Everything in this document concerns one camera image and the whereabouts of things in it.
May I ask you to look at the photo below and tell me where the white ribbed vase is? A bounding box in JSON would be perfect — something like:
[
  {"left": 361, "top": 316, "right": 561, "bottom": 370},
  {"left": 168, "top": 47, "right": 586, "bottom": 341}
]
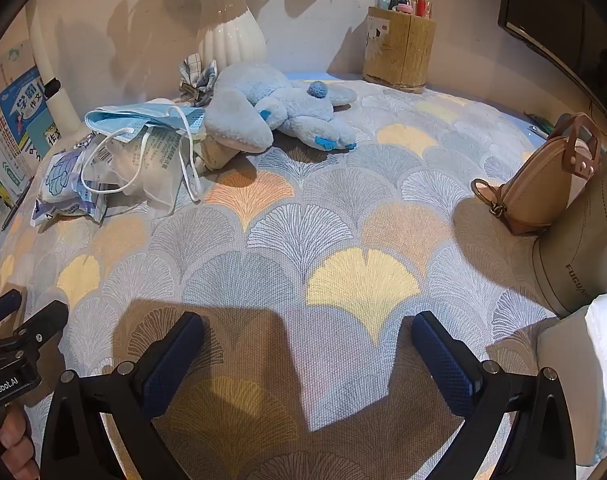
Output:
[{"left": 184, "top": 0, "right": 268, "bottom": 68}]

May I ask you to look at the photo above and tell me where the plaid cloth bow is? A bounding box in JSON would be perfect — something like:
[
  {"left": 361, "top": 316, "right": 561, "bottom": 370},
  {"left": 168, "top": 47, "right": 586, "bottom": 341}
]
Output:
[{"left": 178, "top": 52, "right": 219, "bottom": 107}]

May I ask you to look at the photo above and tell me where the beige round bin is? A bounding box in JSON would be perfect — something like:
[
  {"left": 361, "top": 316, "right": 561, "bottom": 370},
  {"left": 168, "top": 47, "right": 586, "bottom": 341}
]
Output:
[{"left": 531, "top": 125, "right": 607, "bottom": 318}]

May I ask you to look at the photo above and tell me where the blue and white packet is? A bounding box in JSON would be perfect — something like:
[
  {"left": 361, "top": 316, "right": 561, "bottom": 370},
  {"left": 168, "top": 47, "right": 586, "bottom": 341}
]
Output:
[{"left": 31, "top": 145, "right": 109, "bottom": 228}]

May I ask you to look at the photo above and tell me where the wooden pen holder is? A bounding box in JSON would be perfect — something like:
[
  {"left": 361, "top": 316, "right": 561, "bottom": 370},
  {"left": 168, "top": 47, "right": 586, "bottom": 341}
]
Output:
[{"left": 362, "top": 6, "right": 437, "bottom": 95}]

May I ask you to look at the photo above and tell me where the black screen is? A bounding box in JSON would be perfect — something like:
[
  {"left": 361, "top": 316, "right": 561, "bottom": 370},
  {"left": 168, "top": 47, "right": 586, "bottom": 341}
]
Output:
[{"left": 498, "top": 0, "right": 607, "bottom": 126}]

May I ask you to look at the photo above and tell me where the bunch of pens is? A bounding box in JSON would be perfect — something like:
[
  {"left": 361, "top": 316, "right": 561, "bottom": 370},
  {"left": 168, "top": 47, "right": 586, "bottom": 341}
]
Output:
[{"left": 375, "top": 0, "right": 434, "bottom": 20}]

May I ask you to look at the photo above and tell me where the tan leather bag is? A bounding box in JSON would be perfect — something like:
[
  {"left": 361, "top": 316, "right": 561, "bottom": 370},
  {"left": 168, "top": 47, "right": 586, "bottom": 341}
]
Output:
[{"left": 471, "top": 112, "right": 604, "bottom": 236}]

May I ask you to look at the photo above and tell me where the green pen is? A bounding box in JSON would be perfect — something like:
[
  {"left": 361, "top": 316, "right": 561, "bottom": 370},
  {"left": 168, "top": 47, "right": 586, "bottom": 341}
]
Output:
[{"left": 526, "top": 112, "right": 554, "bottom": 136}]

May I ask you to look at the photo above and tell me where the person's left hand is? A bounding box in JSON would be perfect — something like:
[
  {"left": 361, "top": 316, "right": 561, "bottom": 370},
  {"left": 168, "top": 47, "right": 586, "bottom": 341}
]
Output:
[{"left": 0, "top": 404, "right": 40, "bottom": 480}]

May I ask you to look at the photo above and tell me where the blue cover book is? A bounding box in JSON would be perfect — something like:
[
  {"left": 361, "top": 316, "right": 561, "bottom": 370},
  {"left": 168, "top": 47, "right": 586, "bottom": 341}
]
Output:
[{"left": 0, "top": 66, "right": 64, "bottom": 161}]

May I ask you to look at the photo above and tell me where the fan-patterned tablecloth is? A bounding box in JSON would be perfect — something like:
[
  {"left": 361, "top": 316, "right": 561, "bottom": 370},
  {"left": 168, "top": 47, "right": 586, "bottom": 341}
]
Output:
[{"left": 0, "top": 74, "right": 564, "bottom": 480}]

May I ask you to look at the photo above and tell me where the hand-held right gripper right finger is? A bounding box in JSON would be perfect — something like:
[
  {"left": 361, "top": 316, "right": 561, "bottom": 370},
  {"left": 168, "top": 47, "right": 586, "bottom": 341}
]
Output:
[{"left": 411, "top": 311, "right": 577, "bottom": 480}]

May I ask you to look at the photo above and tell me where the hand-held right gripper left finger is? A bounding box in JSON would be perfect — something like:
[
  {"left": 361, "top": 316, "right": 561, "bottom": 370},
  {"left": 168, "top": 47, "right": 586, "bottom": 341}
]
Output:
[{"left": 40, "top": 311, "right": 207, "bottom": 480}]

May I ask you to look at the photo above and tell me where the light blue plush toy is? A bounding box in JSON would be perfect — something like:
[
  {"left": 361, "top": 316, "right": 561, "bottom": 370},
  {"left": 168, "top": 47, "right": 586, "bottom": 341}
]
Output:
[{"left": 204, "top": 62, "right": 359, "bottom": 153}]

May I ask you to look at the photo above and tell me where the clear makeup sponge bag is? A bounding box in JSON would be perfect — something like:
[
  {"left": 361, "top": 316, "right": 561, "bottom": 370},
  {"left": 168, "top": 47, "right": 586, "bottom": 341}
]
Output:
[{"left": 91, "top": 125, "right": 204, "bottom": 216}]

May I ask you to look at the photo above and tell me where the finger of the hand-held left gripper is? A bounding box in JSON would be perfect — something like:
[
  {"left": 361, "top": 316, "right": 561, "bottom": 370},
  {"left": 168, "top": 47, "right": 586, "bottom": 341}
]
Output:
[
  {"left": 0, "top": 288, "right": 23, "bottom": 334},
  {"left": 14, "top": 300, "right": 70, "bottom": 361}
]

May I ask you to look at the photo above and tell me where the light blue plastic bag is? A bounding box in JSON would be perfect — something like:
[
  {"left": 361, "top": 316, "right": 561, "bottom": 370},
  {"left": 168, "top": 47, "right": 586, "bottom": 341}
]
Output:
[{"left": 81, "top": 101, "right": 207, "bottom": 203}]

